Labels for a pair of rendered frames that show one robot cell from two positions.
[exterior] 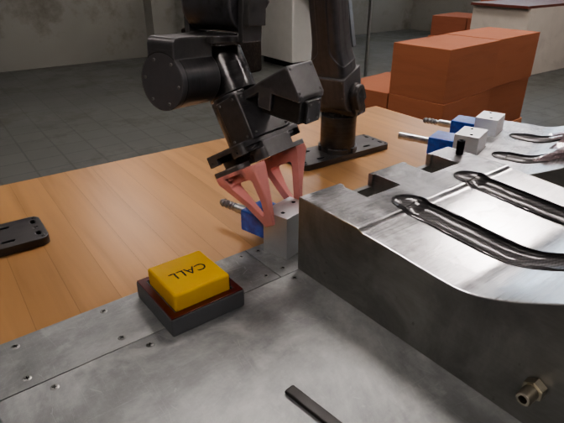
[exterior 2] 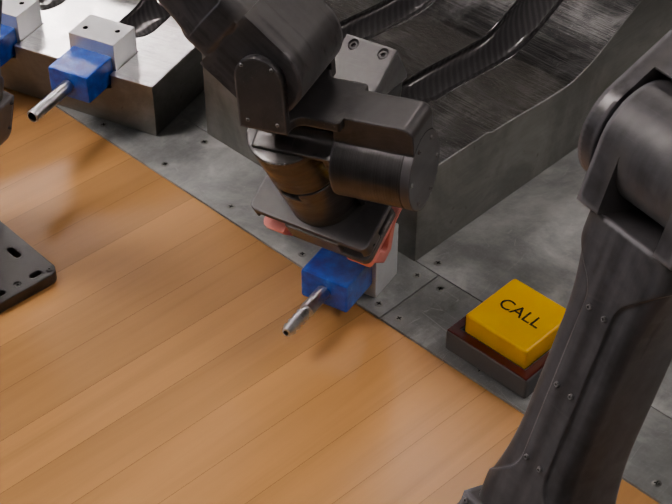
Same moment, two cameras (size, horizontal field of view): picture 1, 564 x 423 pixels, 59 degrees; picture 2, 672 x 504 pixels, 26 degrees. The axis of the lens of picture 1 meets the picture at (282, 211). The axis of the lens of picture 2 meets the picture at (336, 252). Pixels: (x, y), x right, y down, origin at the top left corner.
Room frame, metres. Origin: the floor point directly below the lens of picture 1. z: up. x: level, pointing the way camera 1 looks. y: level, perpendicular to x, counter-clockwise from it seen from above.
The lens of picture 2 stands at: (0.67, 0.88, 1.60)
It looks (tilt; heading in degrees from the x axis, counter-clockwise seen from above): 41 degrees down; 262
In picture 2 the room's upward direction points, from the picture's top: straight up
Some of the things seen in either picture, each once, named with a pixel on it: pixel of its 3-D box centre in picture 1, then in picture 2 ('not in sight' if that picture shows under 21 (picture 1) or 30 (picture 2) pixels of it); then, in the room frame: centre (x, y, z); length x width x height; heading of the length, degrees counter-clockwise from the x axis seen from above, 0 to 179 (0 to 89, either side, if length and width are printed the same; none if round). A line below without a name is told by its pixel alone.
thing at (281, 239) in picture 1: (258, 216); (330, 284); (0.55, 0.03, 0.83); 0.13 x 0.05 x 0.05; 51
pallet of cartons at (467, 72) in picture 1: (434, 90); not in sight; (3.27, -1.00, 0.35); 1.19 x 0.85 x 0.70; 128
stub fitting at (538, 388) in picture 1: (530, 393); not in sight; (0.26, -0.18, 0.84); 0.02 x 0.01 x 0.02; 128
